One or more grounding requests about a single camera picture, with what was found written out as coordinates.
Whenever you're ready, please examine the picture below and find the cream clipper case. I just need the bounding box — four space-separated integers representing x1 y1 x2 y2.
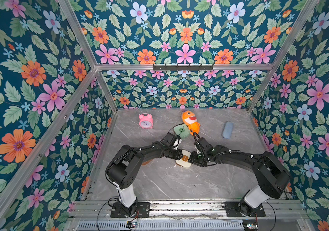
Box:
175 150 191 168

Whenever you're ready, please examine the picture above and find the green clipper case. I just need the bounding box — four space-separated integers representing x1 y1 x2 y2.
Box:
173 124 190 139

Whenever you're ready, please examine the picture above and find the brown clipper case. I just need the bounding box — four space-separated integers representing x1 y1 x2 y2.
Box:
142 160 152 166

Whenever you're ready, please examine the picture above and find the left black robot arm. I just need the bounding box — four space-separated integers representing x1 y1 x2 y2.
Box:
105 139 183 217

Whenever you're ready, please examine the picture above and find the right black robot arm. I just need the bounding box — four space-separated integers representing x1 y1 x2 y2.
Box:
188 138 291 217

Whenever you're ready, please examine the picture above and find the blue closed case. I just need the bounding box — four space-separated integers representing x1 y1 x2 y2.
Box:
222 121 233 139

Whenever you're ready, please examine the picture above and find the orange shark plush toy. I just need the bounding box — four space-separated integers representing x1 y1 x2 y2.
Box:
181 111 201 135

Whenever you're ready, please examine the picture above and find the pink alarm clock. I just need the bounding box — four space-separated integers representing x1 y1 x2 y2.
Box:
138 113 154 129

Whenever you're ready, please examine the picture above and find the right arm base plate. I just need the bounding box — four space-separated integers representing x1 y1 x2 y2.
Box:
223 202 266 218

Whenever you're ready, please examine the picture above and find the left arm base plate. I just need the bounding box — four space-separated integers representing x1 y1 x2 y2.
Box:
110 202 151 218

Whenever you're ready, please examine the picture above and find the white vented cable duct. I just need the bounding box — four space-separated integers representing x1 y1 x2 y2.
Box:
77 220 244 231

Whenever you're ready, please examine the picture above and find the black wall hook rail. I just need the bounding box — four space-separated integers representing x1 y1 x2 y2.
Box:
152 64 214 72

